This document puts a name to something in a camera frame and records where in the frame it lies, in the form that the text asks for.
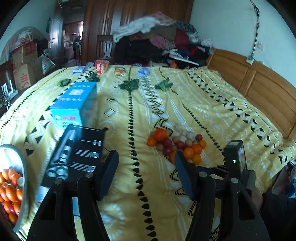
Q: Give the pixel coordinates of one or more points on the dark wooden cabinet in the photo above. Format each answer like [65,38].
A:
[5,71]

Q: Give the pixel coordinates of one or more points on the red snack packet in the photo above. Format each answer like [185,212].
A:
[101,66]

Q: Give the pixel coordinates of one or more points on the wooden door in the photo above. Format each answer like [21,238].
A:
[55,27]

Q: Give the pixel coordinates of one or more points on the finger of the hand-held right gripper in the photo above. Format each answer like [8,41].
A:
[218,171]

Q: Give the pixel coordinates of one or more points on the red print cardboard box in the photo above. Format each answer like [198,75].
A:
[24,54]
[23,77]

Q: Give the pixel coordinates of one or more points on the blue cardboard box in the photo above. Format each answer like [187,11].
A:
[74,97]

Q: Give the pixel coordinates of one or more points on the wooden wardrobe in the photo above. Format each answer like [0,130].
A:
[104,18]

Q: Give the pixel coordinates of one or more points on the pile of clothes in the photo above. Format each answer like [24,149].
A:
[161,41]

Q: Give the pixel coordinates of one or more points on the round orange fruit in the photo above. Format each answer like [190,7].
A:
[197,159]

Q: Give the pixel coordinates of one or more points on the pale lychee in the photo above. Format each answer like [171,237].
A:
[176,134]
[178,127]
[190,134]
[183,138]

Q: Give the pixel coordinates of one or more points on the blue packet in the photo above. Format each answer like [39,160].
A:
[79,70]
[89,64]
[143,71]

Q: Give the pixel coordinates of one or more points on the green leafy vegetable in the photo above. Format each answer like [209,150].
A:
[64,82]
[164,84]
[91,76]
[129,84]

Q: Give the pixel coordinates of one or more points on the yellow patterned blanket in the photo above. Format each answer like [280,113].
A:
[143,111]

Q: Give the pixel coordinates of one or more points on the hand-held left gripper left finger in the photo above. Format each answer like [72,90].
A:
[109,173]

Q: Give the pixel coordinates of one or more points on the person's right hand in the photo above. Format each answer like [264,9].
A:
[256,199]

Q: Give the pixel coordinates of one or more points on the clear plastic cover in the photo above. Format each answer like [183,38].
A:
[25,32]

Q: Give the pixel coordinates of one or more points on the white router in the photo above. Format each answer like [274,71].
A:
[9,89]

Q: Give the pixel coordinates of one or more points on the person's right forearm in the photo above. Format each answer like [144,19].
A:
[277,213]

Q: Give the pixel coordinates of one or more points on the pile of oranges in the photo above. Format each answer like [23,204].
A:
[160,134]

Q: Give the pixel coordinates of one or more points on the wooden headboard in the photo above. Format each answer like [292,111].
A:
[254,81]

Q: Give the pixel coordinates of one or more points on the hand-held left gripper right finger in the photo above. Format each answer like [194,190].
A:
[185,177]

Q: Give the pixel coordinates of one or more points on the wooden chair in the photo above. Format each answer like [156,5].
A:
[106,48]

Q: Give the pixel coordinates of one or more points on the white wall socket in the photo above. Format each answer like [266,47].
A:
[249,60]
[260,44]

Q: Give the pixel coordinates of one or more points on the grey patterned bag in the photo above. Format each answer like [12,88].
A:
[47,63]

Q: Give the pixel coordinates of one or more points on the metal bowl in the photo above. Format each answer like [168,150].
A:
[13,154]

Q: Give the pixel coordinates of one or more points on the red cherry tomato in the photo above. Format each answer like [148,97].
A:
[167,151]
[198,137]
[167,142]
[180,144]

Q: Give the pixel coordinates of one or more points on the black printed box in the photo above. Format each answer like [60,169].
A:
[81,143]

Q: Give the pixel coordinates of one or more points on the heap of cherry tomatoes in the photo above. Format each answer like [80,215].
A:
[10,192]

